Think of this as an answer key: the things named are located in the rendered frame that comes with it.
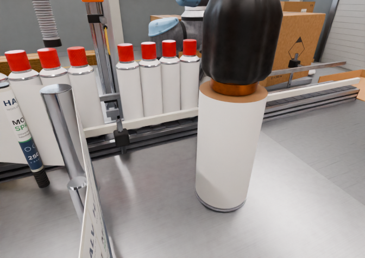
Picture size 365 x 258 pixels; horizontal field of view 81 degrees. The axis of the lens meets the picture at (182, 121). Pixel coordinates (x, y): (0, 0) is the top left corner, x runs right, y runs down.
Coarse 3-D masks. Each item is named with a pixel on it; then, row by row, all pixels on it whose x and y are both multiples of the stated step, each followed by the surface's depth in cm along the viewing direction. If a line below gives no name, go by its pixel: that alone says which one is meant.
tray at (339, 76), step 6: (342, 72) 102; (348, 72) 103; (354, 72) 105; (360, 72) 107; (324, 78) 98; (330, 78) 100; (336, 78) 102; (342, 78) 104; (348, 78) 105; (354, 84) 98; (360, 84) 98; (360, 90) 92; (360, 96) 86
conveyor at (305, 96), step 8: (296, 88) 81; (336, 88) 81; (344, 88) 81; (352, 88) 81; (296, 96) 74; (304, 96) 74; (312, 96) 74; (272, 104) 68; (184, 120) 59; (192, 120) 59; (144, 128) 56; (152, 128) 56; (160, 128) 56; (104, 136) 53; (112, 136) 52; (88, 144) 50
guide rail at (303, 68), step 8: (320, 64) 80; (328, 64) 80; (336, 64) 82; (344, 64) 84; (272, 72) 71; (280, 72) 73; (288, 72) 74; (104, 96) 53; (112, 96) 54; (120, 96) 55
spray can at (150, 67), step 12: (144, 48) 48; (144, 60) 49; (156, 60) 50; (144, 72) 49; (156, 72) 50; (144, 84) 51; (156, 84) 51; (144, 96) 53; (156, 96) 52; (144, 108) 54; (156, 108) 54
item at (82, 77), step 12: (72, 48) 43; (84, 48) 44; (72, 60) 43; (84, 60) 44; (72, 72) 44; (84, 72) 44; (72, 84) 45; (84, 84) 45; (96, 84) 48; (84, 96) 46; (96, 96) 48; (84, 108) 47; (96, 108) 49; (84, 120) 49; (96, 120) 50
